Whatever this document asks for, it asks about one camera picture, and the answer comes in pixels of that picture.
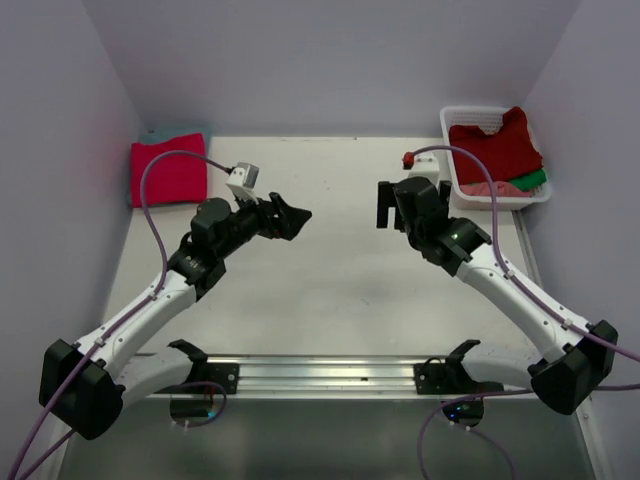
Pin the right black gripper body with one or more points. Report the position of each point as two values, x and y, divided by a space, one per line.
407 226

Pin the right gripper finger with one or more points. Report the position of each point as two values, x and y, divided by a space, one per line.
386 205
444 192

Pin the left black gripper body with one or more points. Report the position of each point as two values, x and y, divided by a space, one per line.
250 220

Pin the dark red t shirt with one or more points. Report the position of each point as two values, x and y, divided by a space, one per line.
508 153

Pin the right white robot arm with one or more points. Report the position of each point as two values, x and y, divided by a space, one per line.
570 357

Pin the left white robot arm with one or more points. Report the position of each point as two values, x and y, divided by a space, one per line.
83 384

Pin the salmon pink t shirt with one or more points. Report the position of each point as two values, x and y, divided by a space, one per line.
500 188

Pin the white plastic basket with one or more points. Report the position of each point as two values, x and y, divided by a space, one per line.
465 171

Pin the green t shirt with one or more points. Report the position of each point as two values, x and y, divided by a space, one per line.
529 182

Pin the folded pink t shirt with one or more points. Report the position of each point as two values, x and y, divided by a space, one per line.
169 172

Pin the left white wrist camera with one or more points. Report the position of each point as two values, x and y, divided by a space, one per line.
241 182

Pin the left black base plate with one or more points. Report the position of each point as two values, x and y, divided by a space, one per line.
225 374

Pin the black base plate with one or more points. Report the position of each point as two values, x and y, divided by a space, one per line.
446 376
225 374

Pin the aluminium mounting rail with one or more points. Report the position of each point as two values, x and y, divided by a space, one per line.
295 377

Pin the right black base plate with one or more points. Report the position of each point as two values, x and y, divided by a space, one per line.
446 376

